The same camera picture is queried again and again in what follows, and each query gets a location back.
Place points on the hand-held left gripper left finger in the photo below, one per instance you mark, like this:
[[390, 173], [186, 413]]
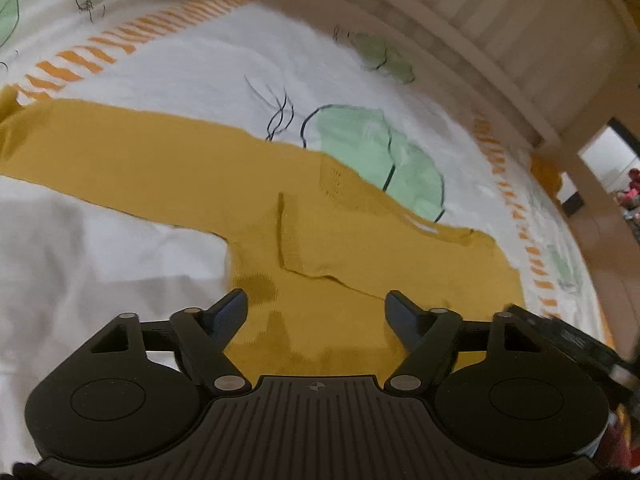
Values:
[[231, 310]]

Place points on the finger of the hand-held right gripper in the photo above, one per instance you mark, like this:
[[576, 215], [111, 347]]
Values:
[[525, 317]]

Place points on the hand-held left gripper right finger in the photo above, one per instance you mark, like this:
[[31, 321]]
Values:
[[400, 312]]

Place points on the mustard yellow knit sweater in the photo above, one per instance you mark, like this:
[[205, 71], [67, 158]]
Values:
[[350, 240]]

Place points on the dark red cloth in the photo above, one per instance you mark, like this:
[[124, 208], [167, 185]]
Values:
[[622, 435]]

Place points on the black box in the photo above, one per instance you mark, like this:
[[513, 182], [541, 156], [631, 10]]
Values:
[[572, 200]]

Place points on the mustard yellow cloth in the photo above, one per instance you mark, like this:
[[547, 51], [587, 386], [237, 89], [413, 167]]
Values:
[[546, 170]]

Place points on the white leaf-print bedsheet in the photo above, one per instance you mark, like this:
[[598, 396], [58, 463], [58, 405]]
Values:
[[175, 70]]

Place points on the light wooden bed frame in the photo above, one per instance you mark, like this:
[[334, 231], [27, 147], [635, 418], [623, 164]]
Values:
[[500, 20]]

